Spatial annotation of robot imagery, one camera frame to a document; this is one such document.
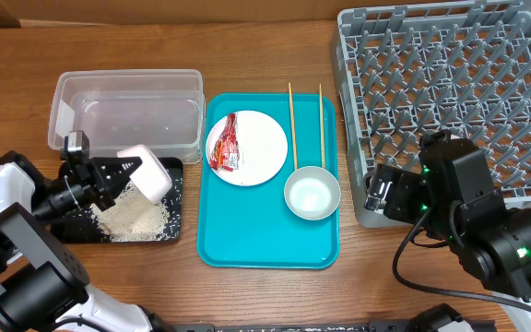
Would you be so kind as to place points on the wooden chopstick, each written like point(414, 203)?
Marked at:
point(292, 128)
point(321, 126)

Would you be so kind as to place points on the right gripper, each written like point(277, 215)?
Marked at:
point(377, 186)

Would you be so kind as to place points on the black tray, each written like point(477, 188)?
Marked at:
point(79, 227)

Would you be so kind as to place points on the large pink plate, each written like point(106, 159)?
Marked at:
point(263, 146)

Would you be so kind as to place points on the red snack wrapper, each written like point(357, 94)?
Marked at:
point(225, 154)

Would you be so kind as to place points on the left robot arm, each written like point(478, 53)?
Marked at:
point(43, 286)

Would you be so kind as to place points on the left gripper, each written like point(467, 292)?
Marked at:
point(98, 180)

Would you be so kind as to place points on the right wooden chopstick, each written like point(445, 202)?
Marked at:
point(321, 126)

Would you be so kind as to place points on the left wooden chopstick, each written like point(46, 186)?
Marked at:
point(292, 128)

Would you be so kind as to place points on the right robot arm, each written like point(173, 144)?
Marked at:
point(454, 201)

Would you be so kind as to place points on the teal plastic serving tray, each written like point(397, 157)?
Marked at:
point(252, 226)

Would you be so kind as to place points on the rice leftovers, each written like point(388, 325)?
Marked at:
point(132, 218)

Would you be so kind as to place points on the clear plastic bin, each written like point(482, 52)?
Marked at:
point(163, 109)

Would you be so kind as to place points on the grey bowl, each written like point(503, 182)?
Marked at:
point(312, 193)

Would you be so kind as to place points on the grey dishwasher rack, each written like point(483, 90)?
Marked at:
point(404, 71)

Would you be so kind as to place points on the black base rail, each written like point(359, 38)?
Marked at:
point(372, 326)

